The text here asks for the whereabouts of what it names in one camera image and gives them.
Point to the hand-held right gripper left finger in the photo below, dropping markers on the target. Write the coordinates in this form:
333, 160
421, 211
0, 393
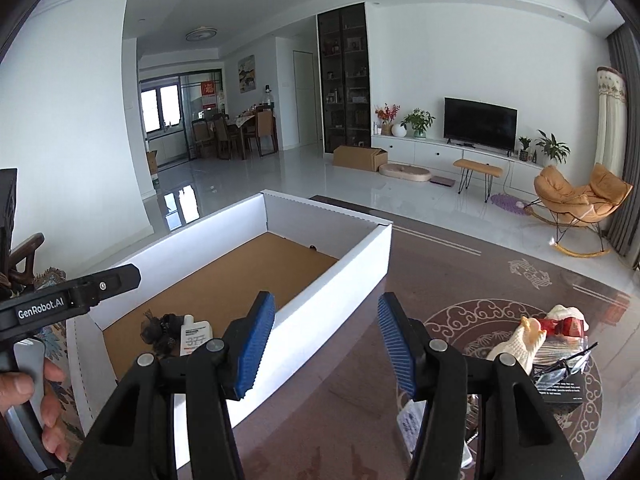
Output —
255, 345

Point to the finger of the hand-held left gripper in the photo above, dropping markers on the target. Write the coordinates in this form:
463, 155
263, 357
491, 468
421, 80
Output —
115, 277

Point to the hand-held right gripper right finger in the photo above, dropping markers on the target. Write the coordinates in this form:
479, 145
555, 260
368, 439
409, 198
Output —
395, 345

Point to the white cardboard box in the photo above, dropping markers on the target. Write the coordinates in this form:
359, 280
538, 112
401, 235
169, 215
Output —
350, 280

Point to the red snack packet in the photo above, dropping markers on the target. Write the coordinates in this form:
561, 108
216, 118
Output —
562, 327

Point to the black eyeglasses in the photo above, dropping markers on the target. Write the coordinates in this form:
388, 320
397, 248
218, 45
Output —
565, 365

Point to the shiny black box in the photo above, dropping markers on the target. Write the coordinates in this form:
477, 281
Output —
562, 392

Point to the white knit glove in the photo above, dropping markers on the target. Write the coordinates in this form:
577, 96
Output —
515, 347
567, 312

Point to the person's left hand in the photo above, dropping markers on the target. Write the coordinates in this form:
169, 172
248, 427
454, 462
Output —
52, 425

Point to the dark wooden armchair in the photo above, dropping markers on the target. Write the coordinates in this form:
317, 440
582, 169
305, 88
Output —
27, 255

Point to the small white bottle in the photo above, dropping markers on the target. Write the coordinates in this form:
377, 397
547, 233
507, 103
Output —
195, 335

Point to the black hair scrunchie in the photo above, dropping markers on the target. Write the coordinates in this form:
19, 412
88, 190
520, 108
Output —
165, 332

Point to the clear plastic packet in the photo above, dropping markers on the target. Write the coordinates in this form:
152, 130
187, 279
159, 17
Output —
412, 425

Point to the small cardboard carton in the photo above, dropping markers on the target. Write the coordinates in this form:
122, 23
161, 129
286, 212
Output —
152, 165

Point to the clear cotton swab pack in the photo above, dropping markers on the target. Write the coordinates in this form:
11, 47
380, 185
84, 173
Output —
560, 347

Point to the wooden dining chair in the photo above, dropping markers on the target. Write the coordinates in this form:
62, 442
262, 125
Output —
202, 135
266, 127
222, 132

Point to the pink floor scale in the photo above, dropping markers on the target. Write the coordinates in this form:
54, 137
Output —
443, 180

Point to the beige pet bed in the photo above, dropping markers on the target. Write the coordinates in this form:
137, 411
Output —
405, 172

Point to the purple floor mat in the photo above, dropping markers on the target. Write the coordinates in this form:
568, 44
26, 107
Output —
507, 205

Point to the brown cardboard carton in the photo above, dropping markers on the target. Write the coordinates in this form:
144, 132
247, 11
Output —
355, 157

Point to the white television cabinet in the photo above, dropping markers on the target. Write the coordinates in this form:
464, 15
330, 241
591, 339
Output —
425, 152

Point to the small wooden bench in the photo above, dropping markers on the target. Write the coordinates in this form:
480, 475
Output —
477, 166

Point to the wooden dining table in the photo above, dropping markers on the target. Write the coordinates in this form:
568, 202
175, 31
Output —
245, 122

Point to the red door decoration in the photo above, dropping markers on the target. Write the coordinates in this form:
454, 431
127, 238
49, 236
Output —
209, 88

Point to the round white vase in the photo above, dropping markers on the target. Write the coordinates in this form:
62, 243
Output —
399, 130

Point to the bushy green potted plant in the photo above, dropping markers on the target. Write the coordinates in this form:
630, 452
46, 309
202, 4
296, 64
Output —
417, 120

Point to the orange rocking chair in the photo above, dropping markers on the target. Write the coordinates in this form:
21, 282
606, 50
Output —
565, 190

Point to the red flower bouquet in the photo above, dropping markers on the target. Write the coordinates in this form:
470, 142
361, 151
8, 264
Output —
386, 114

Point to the small potted plant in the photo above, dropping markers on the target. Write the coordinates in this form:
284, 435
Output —
524, 147

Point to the large water bottle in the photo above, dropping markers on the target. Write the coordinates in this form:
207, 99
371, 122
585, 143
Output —
269, 97

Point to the flat screen television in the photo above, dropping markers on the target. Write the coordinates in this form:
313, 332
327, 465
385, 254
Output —
480, 122

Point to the white room door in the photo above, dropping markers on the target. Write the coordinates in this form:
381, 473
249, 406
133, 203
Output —
303, 100

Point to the broad leaf potted plant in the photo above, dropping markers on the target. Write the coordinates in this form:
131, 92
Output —
550, 145

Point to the round ceiling lamp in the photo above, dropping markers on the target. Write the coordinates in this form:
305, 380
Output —
201, 34

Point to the dark glass display cabinet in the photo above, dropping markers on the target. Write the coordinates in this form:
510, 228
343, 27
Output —
345, 85

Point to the covered standing air conditioner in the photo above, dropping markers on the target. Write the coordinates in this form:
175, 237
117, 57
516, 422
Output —
612, 120

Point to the grey curtain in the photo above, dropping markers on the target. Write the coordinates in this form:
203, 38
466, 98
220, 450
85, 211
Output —
627, 135

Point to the framed wall painting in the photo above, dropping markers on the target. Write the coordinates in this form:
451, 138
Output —
247, 74

